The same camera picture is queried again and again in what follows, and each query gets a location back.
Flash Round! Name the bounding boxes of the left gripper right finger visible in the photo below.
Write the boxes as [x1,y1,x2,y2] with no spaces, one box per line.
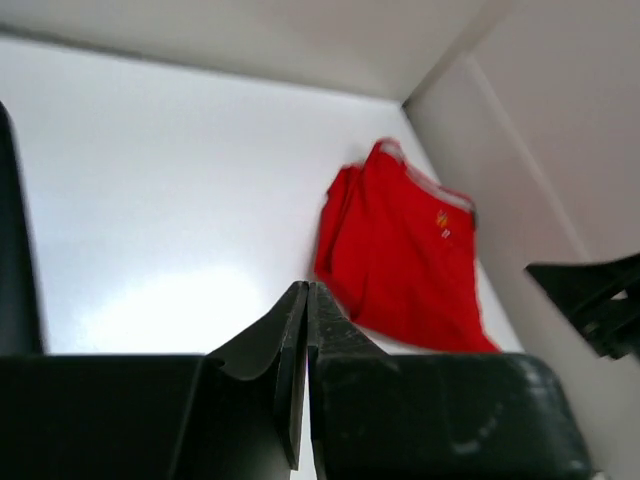
[307,283,400,479]

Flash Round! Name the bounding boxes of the red polo shirt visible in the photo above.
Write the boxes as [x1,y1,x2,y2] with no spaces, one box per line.
[314,138,498,353]

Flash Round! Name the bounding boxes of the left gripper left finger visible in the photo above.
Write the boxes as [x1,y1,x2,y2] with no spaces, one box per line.
[204,281,308,470]

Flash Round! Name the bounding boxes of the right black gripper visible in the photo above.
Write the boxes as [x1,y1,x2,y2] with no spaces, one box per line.
[525,253,639,360]

